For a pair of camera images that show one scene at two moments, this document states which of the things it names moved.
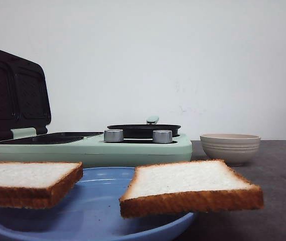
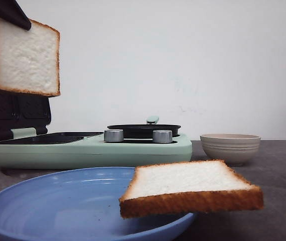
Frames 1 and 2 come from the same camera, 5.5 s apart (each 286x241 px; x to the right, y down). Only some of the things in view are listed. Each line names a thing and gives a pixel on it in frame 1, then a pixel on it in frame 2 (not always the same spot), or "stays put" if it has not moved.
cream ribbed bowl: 231,147 stays put
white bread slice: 198,187 stays put
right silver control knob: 162,136 stays put
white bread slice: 35,185 -> 23,60
